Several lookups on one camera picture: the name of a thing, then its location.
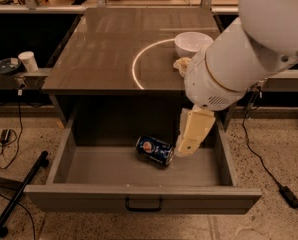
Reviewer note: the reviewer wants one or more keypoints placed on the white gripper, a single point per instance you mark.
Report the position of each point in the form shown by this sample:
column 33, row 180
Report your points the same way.
column 205, row 84

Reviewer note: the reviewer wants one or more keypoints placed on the blue pepsi can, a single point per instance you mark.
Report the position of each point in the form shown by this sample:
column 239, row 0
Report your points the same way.
column 155, row 149

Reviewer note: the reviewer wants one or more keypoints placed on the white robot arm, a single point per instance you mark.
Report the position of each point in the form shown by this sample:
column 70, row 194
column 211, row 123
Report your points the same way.
column 260, row 43

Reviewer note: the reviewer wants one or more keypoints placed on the grey cabinet counter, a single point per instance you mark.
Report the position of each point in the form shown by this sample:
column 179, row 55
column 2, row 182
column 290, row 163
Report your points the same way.
column 121, row 51

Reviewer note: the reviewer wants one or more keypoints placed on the grey open drawer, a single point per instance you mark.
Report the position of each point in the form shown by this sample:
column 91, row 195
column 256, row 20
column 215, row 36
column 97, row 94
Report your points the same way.
column 97, row 166

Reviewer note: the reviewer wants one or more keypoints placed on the white ceramic bowl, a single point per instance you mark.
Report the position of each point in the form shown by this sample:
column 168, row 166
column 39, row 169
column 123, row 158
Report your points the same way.
column 187, row 44

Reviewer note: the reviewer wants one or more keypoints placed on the black power adapter right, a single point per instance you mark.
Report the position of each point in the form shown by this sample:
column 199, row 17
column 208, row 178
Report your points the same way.
column 289, row 197

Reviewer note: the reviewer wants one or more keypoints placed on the white paper cup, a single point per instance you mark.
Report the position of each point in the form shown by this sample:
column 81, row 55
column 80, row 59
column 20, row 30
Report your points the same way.
column 28, row 60

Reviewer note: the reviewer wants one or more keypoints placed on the dark blue plate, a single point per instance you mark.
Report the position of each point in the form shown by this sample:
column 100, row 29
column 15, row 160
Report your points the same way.
column 9, row 66

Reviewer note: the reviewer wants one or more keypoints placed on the black bar on floor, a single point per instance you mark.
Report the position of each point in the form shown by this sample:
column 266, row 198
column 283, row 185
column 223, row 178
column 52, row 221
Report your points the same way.
column 42, row 161

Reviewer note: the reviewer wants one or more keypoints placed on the black drawer handle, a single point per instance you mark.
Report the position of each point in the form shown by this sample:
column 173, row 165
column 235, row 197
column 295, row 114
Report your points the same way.
column 143, row 205

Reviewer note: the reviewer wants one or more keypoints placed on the black adapter with cable left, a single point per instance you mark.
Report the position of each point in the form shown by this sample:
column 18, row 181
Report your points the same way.
column 9, row 137

